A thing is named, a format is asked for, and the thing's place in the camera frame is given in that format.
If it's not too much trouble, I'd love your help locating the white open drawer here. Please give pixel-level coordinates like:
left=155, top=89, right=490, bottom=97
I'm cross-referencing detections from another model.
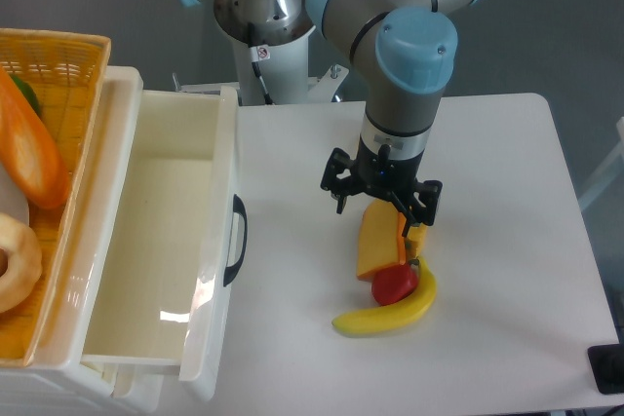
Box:
left=83, top=87, right=239, bottom=412

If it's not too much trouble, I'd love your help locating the yellow orange bread slice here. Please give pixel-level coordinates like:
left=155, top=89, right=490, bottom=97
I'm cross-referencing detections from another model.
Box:
left=356, top=199, right=407, bottom=281

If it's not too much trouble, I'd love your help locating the green toy vegetable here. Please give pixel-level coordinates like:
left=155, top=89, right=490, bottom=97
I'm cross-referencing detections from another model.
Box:
left=10, top=74, right=42, bottom=117

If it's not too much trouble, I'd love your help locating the yellow toy banana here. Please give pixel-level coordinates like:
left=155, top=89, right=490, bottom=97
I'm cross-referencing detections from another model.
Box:
left=331, top=255, right=438, bottom=336

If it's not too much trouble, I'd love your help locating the black drawer handle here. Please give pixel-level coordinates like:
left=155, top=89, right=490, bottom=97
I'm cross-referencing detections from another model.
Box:
left=223, top=194, right=249, bottom=287

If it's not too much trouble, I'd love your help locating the yellow cheese wedge toy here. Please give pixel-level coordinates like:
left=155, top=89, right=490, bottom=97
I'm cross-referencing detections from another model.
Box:
left=405, top=224, right=428, bottom=260

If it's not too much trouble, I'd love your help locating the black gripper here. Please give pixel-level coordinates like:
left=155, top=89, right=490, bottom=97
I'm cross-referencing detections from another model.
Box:
left=320, top=139, right=443, bottom=238

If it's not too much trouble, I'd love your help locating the black device at table edge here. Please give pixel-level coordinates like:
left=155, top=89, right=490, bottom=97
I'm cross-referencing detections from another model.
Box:
left=587, top=344, right=623, bottom=395

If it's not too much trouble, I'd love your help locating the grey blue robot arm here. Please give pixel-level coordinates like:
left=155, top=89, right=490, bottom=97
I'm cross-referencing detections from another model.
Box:
left=180, top=0, right=479, bottom=227

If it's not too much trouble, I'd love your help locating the white drawer cabinet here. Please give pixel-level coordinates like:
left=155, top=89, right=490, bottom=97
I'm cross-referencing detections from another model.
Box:
left=1, top=66, right=149, bottom=415

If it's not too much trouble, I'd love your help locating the orange baguette toy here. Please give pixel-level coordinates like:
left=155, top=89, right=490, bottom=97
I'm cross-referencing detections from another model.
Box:
left=1, top=70, right=71, bottom=209

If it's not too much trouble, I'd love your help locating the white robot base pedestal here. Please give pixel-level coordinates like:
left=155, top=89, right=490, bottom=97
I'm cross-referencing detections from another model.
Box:
left=229, top=28, right=349, bottom=106

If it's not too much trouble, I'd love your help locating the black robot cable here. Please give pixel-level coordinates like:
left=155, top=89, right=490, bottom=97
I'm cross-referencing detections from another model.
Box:
left=245, top=20, right=275, bottom=106

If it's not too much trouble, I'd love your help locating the beige donut toy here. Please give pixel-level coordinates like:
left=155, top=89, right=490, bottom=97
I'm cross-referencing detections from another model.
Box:
left=1, top=213, right=43, bottom=313

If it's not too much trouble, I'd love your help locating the orange woven basket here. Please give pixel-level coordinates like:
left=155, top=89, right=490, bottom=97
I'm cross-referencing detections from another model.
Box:
left=1, top=28, right=111, bottom=368

